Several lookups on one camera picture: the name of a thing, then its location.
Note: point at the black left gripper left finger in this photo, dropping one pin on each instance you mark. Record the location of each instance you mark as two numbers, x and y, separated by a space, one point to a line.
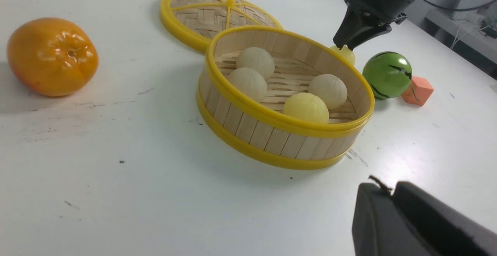
379 228

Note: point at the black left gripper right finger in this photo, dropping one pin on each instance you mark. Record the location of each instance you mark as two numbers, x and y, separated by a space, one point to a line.
448 231

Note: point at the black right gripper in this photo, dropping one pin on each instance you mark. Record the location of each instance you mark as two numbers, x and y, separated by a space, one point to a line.
352 33

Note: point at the yellow bun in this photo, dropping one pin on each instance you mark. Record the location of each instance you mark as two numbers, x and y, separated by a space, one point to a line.
345 53
307 107

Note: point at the white bun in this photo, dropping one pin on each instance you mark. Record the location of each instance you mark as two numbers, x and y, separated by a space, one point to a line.
257 59
330 89
249 82

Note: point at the yellow bun front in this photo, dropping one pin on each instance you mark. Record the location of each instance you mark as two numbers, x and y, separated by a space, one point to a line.
307 107

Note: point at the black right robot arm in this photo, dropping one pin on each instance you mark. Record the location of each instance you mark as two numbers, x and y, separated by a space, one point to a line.
368 19

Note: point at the yellow-rimmed bamboo steamer tray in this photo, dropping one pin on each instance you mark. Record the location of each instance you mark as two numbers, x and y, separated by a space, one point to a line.
260 130

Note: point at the yellow-rimmed woven steamer lid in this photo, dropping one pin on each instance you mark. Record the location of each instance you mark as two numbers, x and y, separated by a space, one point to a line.
196 22

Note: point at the green toy watermelon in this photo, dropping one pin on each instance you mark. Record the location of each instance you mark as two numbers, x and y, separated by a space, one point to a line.
388 74

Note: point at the orange foam cube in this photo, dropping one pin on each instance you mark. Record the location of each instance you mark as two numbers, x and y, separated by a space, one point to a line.
418 92

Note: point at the grey side bench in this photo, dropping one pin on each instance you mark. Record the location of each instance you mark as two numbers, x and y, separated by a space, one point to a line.
462 31

